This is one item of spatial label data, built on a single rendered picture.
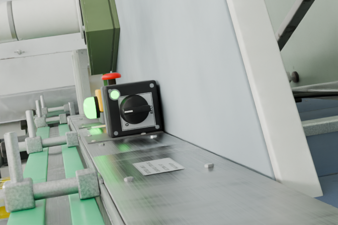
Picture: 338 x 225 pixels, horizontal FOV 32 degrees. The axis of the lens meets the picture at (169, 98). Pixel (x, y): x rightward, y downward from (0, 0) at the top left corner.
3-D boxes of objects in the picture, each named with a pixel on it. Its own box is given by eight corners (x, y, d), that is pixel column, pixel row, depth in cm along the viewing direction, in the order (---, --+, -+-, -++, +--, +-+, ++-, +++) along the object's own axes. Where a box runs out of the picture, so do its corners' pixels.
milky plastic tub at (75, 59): (108, 119, 183) (80, 124, 182) (98, 48, 182) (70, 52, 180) (114, 123, 166) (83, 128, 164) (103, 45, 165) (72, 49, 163)
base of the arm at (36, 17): (78, -4, 149) (16, 3, 146) (74, -36, 137) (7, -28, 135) (87, 48, 142) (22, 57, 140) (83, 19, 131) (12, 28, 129)
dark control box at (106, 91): (156, 126, 98) (106, 134, 96) (150, 79, 97) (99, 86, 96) (166, 130, 90) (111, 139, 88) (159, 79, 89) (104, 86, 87)
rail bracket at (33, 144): (80, 144, 104) (3, 155, 102) (74, 103, 104) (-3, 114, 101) (81, 146, 100) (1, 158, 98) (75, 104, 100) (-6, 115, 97)
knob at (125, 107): (150, 121, 89) (154, 123, 86) (121, 126, 88) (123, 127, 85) (146, 92, 89) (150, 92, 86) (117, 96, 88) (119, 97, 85)
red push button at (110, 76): (102, 90, 122) (100, 74, 121) (121, 88, 122) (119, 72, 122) (104, 91, 118) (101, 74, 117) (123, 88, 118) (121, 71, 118)
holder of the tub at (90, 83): (112, 136, 183) (87, 140, 182) (100, 49, 182) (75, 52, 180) (118, 141, 167) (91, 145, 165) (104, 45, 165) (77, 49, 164)
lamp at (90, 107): (99, 117, 122) (84, 119, 121) (96, 95, 122) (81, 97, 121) (100, 118, 117) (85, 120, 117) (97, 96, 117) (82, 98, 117)
